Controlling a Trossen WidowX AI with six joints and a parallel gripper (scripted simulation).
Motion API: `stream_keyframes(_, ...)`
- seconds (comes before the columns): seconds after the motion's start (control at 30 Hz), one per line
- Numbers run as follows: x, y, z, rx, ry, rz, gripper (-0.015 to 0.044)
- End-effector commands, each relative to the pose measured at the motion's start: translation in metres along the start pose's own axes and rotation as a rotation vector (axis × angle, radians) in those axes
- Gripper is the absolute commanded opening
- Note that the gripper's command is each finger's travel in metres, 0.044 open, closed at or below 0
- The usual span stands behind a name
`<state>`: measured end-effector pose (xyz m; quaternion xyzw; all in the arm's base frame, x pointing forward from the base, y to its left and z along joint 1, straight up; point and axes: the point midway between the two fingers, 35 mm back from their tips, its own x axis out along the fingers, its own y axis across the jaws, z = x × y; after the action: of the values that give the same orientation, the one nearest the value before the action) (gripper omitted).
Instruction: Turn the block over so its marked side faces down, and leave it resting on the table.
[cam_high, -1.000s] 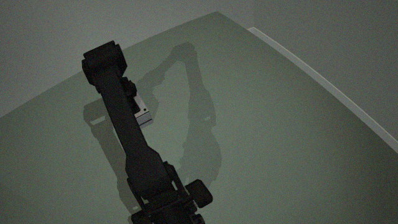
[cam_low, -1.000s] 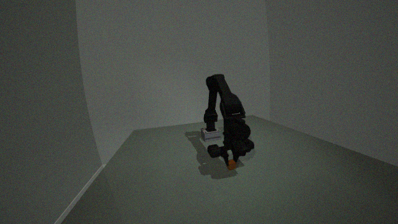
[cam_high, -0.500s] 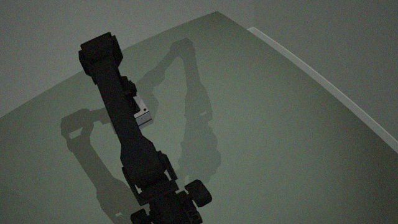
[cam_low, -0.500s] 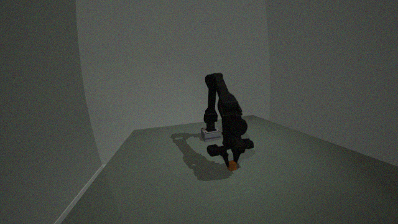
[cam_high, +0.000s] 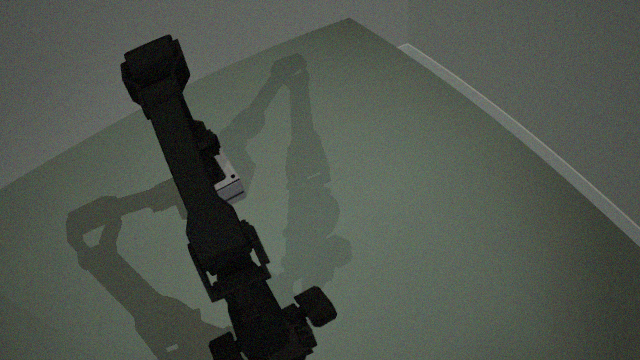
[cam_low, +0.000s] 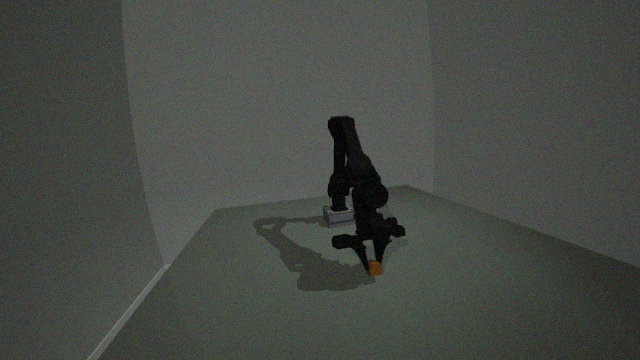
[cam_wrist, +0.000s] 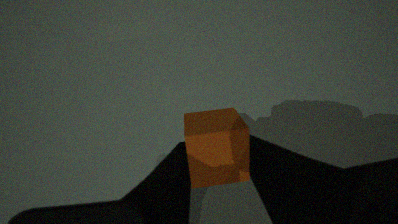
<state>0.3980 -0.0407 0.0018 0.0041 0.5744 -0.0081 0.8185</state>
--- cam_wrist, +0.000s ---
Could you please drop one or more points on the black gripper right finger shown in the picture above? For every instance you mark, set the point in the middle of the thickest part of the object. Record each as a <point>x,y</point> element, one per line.
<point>299,190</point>

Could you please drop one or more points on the orange-brown block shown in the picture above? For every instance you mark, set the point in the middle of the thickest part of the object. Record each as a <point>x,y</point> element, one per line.
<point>217,146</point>

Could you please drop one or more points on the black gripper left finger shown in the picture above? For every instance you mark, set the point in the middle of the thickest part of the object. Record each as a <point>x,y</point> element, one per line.
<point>163,197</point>

